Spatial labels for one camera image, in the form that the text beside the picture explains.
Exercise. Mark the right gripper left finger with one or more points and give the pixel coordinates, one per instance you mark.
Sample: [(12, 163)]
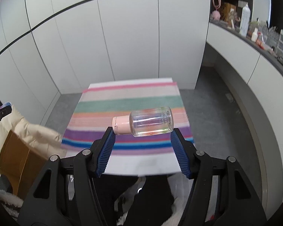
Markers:
[(64, 191)]

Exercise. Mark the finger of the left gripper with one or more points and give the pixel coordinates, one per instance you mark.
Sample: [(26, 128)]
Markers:
[(0, 114)]

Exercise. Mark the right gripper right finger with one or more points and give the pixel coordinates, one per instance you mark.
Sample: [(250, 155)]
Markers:
[(237, 201)]

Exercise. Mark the purple blue small tube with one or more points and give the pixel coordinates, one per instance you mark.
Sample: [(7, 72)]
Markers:
[(5, 105)]

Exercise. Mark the clear bottle pink cap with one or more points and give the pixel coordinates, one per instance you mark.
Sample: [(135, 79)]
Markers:
[(143, 123)]

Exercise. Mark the cream padded chair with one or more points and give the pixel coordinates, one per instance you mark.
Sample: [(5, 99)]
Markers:
[(42, 140)]

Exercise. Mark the white fluffy slipper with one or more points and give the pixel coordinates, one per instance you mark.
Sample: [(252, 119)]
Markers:
[(11, 203)]

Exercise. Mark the striped colourful towel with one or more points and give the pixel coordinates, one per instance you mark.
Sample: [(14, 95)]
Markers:
[(98, 105)]

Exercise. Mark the small white bottle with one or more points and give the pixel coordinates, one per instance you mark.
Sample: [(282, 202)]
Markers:
[(254, 35)]

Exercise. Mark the tall white spray bottle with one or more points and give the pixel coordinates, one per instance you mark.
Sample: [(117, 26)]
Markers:
[(245, 18)]

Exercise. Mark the brown cardboard shelf box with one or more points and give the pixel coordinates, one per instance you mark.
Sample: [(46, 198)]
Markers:
[(224, 10)]

